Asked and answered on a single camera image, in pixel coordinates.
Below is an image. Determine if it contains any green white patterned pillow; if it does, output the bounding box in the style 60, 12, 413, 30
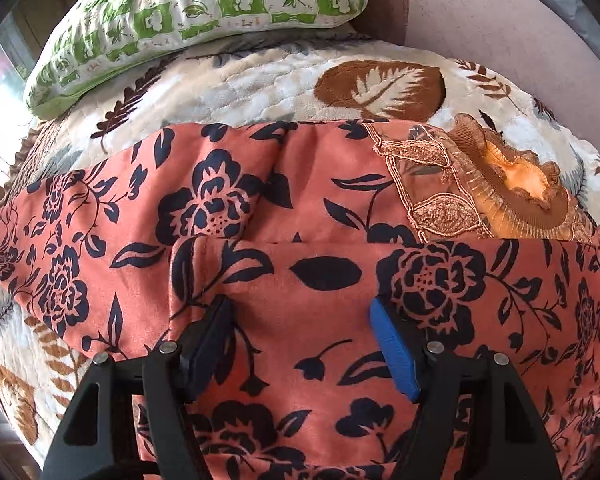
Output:
23, 0, 368, 120

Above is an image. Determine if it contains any pink quilted bolster cushion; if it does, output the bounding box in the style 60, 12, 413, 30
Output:
354, 0, 600, 150

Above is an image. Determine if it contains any cream leaf-pattern blanket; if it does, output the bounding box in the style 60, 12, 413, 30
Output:
0, 40, 600, 462

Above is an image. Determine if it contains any orange floral garment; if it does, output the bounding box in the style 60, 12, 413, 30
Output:
0, 114, 600, 479

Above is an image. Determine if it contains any window with dark frame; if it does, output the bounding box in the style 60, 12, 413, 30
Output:
0, 14, 36, 186

